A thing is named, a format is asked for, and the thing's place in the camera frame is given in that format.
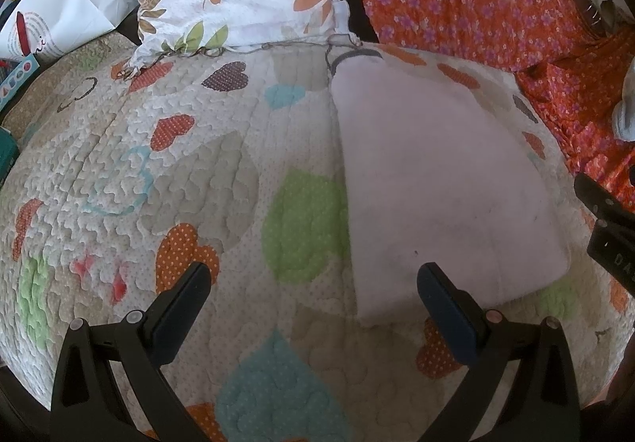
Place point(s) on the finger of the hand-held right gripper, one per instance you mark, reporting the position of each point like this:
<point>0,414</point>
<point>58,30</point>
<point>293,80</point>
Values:
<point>598,201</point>

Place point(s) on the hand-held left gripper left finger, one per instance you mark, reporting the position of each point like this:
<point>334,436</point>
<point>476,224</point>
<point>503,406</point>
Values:
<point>181,313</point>

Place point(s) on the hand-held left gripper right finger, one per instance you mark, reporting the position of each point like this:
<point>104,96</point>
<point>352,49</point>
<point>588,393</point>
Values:
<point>446,315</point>

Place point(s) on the grey soft object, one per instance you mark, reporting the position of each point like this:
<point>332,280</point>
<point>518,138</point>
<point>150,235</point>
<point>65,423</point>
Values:
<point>626,119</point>

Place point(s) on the quilted heart-print bedspread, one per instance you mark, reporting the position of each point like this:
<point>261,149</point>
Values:
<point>198,149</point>

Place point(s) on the clear plastic bottle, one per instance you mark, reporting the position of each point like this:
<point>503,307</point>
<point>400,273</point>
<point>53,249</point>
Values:
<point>593,10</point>

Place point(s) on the teal box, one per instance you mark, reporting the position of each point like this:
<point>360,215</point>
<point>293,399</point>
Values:
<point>7,154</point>

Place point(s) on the colourful shapes box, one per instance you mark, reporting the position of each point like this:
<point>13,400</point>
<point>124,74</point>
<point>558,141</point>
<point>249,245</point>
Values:
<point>20,80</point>

